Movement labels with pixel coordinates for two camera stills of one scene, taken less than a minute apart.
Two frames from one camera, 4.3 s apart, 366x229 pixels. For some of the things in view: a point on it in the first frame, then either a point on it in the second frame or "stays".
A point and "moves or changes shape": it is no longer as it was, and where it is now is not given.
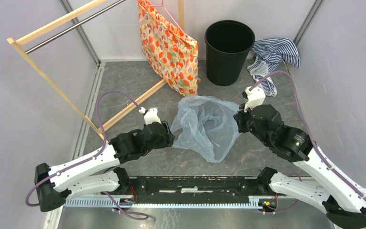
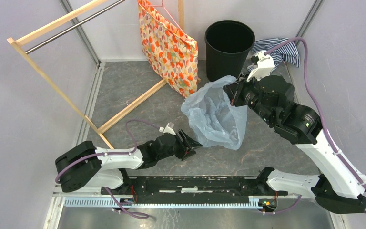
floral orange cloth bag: [174, 54] stays
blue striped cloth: [269, 54] stays
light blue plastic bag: [206, 123] moves or changes shape
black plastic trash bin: [228, 44] stays
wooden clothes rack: [20, 41] stays
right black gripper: [239, 117] -> [234, 91]
